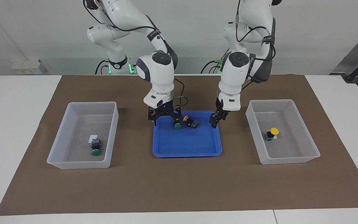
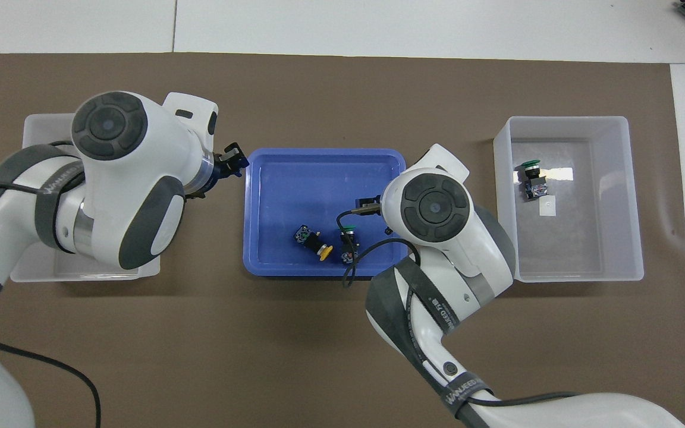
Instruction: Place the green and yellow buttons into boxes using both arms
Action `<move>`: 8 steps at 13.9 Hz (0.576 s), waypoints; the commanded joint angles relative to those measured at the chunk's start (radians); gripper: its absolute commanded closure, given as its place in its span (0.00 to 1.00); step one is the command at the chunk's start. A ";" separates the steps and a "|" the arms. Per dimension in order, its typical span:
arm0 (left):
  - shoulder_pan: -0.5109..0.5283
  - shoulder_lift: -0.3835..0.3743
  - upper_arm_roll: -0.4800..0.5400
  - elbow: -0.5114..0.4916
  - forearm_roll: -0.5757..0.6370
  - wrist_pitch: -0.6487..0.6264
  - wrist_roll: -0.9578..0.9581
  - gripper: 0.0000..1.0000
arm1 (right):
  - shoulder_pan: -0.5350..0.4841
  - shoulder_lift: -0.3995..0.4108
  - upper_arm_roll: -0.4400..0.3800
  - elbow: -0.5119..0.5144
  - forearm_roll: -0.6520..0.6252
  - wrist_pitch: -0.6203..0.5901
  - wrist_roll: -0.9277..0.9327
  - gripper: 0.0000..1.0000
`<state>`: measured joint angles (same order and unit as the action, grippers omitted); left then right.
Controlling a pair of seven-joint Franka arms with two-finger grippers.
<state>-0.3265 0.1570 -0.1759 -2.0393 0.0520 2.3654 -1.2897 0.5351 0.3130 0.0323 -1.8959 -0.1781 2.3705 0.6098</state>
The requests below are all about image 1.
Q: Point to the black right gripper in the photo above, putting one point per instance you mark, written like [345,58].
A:
[163,111]

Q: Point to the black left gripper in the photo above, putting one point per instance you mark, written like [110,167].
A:
[221,107]

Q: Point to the green push button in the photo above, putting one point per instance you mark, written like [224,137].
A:
[177,126]
[95,146]

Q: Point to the small-capped yellow push button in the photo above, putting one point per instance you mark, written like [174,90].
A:
[193,123]

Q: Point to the large-capped yellow push button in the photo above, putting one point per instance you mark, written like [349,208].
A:
[273,130]

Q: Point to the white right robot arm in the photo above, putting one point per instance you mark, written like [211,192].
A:
[157,74]

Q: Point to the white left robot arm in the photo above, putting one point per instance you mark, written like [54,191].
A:
[236,71]

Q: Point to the blue plastic tray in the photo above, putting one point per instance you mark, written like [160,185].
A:
[191,141]

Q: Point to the brown table mat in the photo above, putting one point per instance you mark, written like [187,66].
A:
[179,186]

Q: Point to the translucent plastic box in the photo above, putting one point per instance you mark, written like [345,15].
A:
[73,149]
[291,149]

